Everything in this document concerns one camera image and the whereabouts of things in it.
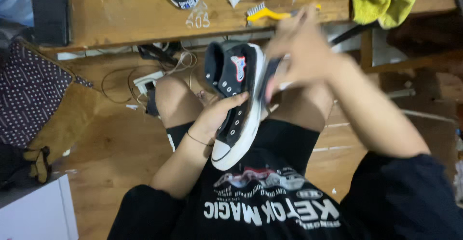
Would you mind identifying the white cable trunking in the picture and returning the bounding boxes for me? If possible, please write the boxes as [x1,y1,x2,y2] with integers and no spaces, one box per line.
[56,45,139,61]

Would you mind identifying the white cabinet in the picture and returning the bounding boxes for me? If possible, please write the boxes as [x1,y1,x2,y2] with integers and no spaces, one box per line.
[0,174,79,240]

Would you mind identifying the wooden furniture frame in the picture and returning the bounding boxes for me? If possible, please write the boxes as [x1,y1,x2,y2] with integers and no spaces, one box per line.
[360,27,463,75]

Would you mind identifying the person's left leg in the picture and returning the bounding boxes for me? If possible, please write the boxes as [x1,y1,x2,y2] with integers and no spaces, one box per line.
[155,75,205,129]

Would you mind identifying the yellow-green cloth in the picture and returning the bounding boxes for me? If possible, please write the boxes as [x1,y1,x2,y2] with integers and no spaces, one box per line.
[352,0,420,30]

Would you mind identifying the person's left hand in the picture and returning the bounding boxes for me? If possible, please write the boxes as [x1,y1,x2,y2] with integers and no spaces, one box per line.
[188,91,250,146]

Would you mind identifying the white power strip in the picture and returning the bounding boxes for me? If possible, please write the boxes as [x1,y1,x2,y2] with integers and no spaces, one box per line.
[133,70,165,97]

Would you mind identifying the white cable bundle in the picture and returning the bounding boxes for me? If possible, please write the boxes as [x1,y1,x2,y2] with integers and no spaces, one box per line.
[163,50,198,89]

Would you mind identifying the yellow handled brush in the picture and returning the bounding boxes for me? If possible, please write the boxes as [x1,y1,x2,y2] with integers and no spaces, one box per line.
[246,2,322,27]

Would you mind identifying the thin wrist bracelet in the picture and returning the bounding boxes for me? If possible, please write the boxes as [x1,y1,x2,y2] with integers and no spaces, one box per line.
[186,131,215,148]

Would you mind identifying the black box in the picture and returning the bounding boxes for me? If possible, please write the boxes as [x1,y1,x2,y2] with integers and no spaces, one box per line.
[31,0,71,47]

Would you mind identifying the black metal bar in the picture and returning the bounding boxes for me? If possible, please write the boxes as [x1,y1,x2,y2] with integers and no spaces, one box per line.
[328,20,381,47]

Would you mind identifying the person's right hand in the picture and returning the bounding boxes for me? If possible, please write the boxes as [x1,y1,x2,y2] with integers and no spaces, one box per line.
[264,6,348,89]

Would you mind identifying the black cable bundle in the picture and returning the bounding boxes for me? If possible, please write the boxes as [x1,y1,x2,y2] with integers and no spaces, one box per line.
[137,43,182,66]

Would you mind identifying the thin brown cable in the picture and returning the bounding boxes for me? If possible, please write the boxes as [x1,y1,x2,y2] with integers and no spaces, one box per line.
[101,67,146,105]

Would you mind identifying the wooden work table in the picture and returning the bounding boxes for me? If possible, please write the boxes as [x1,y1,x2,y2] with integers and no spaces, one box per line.
[36,0,458,53]

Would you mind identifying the person's black printed shirt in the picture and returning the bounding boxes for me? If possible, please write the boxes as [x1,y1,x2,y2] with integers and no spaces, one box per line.
[106,150,463,240]

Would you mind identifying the person's right leg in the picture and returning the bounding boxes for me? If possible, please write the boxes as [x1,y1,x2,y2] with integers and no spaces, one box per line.
[268,81,334,133]

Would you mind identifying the person's leg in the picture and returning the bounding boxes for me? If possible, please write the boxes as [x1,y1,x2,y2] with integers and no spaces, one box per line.
[268,81,334,133]
[155,75,205,129]

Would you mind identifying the person's black shorts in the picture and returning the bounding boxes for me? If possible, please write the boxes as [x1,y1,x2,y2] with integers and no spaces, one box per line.
[166,119,321,177]

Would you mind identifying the dark dotted cushion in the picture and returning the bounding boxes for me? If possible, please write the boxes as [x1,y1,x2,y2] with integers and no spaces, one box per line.
[0,39,93,149]

